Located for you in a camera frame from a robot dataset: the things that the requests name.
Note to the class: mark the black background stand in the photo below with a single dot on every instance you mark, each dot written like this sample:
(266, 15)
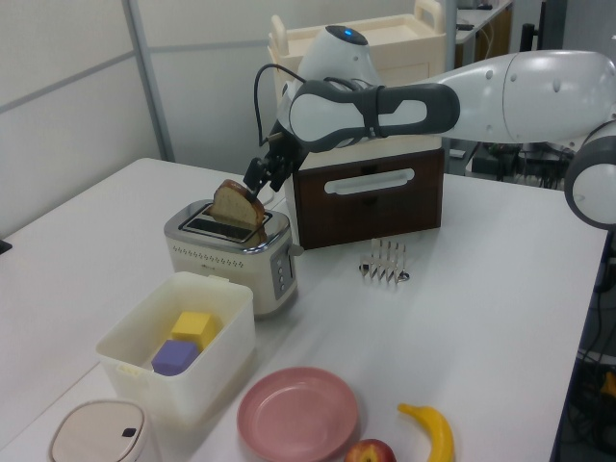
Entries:
(529, 33)

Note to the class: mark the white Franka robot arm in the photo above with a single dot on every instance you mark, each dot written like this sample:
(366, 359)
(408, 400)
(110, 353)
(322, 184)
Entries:
(529, 96)

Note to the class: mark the red apple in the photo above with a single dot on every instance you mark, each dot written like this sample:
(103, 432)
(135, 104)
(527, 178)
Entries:
(370, 452)

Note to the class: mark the metal toast rack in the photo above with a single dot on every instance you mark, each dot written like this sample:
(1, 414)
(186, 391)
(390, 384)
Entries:
(385, 262)

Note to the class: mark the purple cube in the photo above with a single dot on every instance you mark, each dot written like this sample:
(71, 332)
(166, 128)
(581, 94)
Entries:
(173, 358)

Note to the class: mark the brown-crust bread slice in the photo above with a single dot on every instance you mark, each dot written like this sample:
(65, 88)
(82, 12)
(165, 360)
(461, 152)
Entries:
(236, 207)

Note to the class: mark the cream and chrome toaster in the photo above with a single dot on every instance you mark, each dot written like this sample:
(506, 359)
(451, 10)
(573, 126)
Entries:
(216, 269)

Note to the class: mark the flat black object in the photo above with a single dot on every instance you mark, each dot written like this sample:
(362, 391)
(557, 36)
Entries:
(5, 247)

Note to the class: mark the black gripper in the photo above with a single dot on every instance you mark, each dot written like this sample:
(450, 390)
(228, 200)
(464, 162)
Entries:
(289, 146)

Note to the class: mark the brown wooden drawer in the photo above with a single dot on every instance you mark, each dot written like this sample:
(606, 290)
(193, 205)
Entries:
(366, 216)

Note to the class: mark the small cream lidded trash can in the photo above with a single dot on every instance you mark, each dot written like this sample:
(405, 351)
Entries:
(96, 433)

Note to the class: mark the white plastic storage bin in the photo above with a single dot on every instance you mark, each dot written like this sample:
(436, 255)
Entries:
(202, 375)

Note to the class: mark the pink plate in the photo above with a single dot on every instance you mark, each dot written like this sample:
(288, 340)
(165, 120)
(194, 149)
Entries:
(298, 414)

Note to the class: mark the background wooden desk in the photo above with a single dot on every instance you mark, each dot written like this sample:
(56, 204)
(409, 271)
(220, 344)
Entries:
(486, 19)

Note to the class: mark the yellow cube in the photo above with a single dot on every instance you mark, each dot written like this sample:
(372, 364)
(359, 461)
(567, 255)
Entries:
(192, 325)

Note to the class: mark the yellow banana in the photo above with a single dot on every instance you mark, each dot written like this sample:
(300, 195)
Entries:
(440, 433)

